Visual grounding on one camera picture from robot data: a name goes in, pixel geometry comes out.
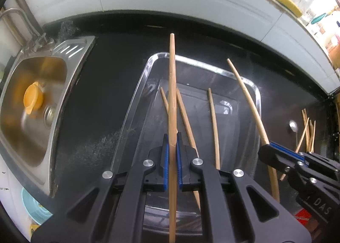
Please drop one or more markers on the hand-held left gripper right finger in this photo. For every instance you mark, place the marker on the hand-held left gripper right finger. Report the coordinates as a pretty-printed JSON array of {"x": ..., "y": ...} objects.
[{"x": 179, "y": 163}]

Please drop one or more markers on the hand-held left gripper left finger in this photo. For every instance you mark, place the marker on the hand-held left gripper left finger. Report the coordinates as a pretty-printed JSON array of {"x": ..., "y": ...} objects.
[{"x": 166, "y": 163}]

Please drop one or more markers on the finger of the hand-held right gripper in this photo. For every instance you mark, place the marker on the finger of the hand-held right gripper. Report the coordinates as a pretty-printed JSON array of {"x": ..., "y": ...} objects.
[
  {"x": 288, "y": 150},
  {"x": 276, "y": 156}
]

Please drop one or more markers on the metal spoon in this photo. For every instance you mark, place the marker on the metal spoon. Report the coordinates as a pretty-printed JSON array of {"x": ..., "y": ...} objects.
[{"x": 293, "y": 126}]

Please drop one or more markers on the pile of bamboo chopsticks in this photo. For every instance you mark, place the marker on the pile of bamboo chopsticks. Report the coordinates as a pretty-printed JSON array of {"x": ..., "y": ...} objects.
[{"x": 308, "y": 131}]

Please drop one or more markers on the single bamboo chopstick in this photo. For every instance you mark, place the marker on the single bamboo chopstick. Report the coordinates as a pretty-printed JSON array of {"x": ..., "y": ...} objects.
[
  {"x": 172, "y": 86},
  {"x": 250, "y": 99},
  {"x": 187, "y": 120},
  {"x": 164, "y": 98},
  {"x": 214, "y": 126}
]

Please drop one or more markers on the clear plastic container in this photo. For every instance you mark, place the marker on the clear plastic container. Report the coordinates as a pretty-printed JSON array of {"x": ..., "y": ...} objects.
[{"x": 231, "y": 131}]

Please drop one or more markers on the bamboo utensil holder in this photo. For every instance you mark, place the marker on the bamboo utensil holder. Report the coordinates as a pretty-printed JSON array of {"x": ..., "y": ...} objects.
[{"x": 335, "y": 54}]

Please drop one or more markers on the teal plastic basket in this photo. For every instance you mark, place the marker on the teal plastic basket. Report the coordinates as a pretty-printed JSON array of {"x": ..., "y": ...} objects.
[{"x": 34, "y": 205}]

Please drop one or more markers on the stainless steel sink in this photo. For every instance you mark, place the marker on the stainless steel sink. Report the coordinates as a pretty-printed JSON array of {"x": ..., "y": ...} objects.
[{"x": 24, "y": 131}]

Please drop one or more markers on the orange sink plug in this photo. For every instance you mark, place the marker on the orange sink plug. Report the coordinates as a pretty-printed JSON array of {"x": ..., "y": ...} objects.
[{"x": 33, "y": 98}]

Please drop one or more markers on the yellow sponge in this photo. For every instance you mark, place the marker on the yellow sponge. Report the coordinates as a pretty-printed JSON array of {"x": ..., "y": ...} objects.
[{"x": 285, "y": 0}]

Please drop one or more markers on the steel wool scrubber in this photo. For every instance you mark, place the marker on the steel wool scrubber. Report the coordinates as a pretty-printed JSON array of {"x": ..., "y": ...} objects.
[{"x": 67, "y": 26}]

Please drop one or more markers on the metal faucet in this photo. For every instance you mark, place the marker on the metal faucet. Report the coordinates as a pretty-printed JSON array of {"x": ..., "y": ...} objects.
[{"x": 21, "y": 13}]

